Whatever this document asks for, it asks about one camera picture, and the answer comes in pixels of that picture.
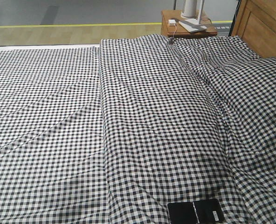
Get wooden headboard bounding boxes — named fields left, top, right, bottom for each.
left=231, top=0, right=276, bottom=57

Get black white checkered duvet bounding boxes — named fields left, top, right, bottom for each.
left=99, top=35, right=276, bottom=224

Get black smartphone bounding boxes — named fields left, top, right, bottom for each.
left=167, top=199, right=225, bottom=224

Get black white checkered bedsheet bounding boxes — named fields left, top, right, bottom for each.
left=0, top=47, right=109, bottom=224

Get white desk lamp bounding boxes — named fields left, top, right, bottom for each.
left=179, top=0, right=207, bottom=33

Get wooden nightstand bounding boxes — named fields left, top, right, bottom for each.
left=161, top=10, right=217, bottom=39

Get white power adapter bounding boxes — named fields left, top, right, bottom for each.
left=168, top=19, right=176, bottom=27

